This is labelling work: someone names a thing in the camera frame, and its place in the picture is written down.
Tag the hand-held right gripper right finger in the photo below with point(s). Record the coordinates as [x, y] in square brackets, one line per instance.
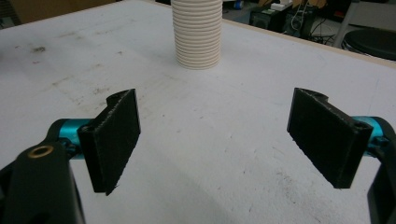
[330, 137]

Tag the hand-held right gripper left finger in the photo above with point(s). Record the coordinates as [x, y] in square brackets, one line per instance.
[109, 140]

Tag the stack of white ribbed cups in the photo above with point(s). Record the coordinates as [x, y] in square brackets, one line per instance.
[197, 33]

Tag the round black stool seat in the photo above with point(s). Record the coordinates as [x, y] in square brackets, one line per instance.
[371, 43]

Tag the grey metal stand leg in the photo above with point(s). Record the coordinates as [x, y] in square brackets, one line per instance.
[345, 22]

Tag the black equipment box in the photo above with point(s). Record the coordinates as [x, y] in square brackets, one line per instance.
[268, 18]

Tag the brown cardboard box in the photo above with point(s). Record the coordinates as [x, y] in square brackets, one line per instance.
[46, 8]

